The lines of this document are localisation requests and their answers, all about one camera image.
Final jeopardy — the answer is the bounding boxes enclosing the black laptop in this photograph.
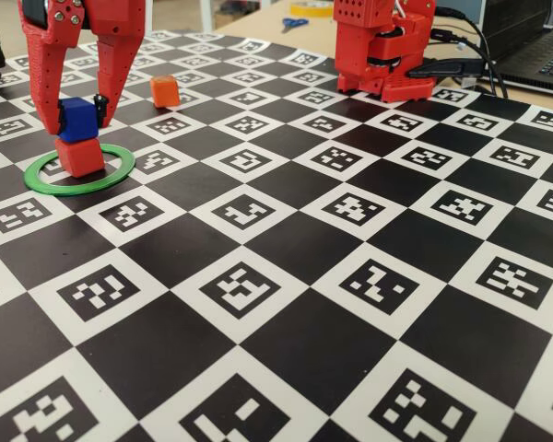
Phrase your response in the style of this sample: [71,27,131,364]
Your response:
[481,0,553,88]

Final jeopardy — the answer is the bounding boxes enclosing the black white checkerboard marker mat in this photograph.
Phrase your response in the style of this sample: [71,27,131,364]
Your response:
[0,29,553,442]

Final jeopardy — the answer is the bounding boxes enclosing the blue handled scissors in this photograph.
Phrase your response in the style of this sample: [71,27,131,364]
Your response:
[280,17,311,35]

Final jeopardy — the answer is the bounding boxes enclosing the black plug cable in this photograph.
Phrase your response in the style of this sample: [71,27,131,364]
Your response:
[407,57,499,93]

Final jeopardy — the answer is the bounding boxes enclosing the black looping cable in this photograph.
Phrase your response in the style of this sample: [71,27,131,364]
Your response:
[435,6,511,99]

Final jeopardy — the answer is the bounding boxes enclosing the red robot base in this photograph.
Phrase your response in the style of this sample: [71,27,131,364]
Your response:
[336,64,437,103]

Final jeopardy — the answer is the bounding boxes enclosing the red cube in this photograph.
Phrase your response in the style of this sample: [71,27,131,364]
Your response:
[54,136,106,179]

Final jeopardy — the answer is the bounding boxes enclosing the green ring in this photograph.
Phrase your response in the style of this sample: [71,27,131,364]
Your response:
[22,143,136,198]

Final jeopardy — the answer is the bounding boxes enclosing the yellow tape roll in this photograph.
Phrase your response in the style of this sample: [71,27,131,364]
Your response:
[289,0,333,17]

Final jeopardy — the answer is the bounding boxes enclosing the blue cube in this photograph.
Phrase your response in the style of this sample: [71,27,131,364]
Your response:
[57,96,100,143]

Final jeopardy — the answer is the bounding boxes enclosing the white furniture leg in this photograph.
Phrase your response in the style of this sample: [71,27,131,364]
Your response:
[197,0,216,30]

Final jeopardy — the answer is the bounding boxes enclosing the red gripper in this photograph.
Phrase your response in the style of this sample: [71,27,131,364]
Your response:
[20,0,147,137]

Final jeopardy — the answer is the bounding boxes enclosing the orange cube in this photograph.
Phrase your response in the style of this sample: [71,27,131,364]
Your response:
[149,75,181,109]

